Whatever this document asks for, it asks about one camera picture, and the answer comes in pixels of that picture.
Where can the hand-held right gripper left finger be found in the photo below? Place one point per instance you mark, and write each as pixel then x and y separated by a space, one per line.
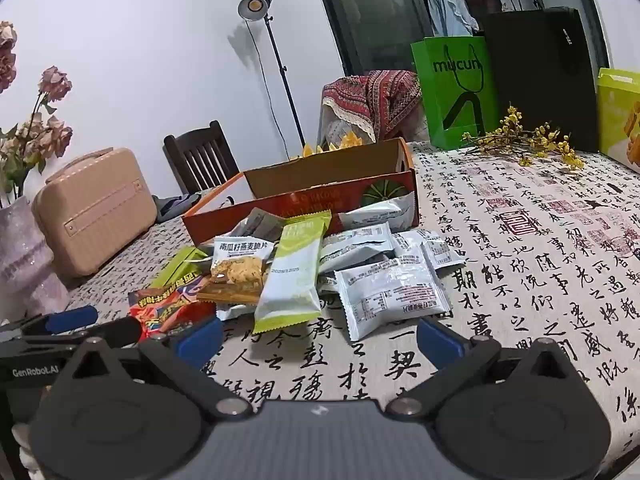
pixel 199 342

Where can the orange cardboard box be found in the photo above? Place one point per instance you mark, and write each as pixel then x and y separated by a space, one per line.
pixel 320 182

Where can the red patterned blanket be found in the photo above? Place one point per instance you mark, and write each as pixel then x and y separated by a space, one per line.
pixel 380 97

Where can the grey purple pouch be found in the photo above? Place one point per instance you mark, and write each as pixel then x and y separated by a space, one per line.
pixel 172 207

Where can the yellow-green gift box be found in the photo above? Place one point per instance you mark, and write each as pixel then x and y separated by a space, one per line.
pixel 620 115

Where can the dark wooden chair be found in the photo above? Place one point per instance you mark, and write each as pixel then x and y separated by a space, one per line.
pixel 200 157

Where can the white biscuit picture packet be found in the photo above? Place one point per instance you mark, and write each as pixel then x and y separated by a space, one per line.
pixel 240 267

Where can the white snack packet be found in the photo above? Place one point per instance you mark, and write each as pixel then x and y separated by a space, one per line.
pixel 392 295
pixel 380 212
pixel 435 250
pixel 355 247

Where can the black paper bag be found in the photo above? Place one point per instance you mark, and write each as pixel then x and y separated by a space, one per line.
pixel 540 75

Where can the red orange snack packet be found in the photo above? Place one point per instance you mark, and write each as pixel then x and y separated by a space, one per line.
pixel 167 310

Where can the beige covered armchair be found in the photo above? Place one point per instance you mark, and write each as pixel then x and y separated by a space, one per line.
pixel 330 127

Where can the pale glitter vase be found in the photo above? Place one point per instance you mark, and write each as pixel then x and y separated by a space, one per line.
pixel 25 260

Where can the pink hard-shell suitcase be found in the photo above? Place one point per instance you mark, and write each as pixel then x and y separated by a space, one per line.
pixel 95 210

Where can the yellow flower branch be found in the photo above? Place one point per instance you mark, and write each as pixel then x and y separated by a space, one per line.
pixel 530 137

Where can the green paper bag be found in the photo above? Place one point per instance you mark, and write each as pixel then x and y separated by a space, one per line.
pixel 452 95

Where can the studio light on stand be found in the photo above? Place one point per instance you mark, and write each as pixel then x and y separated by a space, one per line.
pixel 252 6

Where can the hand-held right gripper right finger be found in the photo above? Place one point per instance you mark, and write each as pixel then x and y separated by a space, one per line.
pixel 437 342

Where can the grey snack packet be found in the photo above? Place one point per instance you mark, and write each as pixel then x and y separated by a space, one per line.
pixel 262 222

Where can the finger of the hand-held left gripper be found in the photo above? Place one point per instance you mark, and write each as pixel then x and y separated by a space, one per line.
pixel 70 319
pixel 117 331

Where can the small green snack packet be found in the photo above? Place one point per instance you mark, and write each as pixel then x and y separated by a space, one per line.
pixel 180 265

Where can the dried pink flowers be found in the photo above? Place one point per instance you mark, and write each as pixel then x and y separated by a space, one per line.
pixel 52 85

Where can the long green white packet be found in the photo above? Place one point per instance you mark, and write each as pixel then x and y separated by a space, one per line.
pixel 290 270

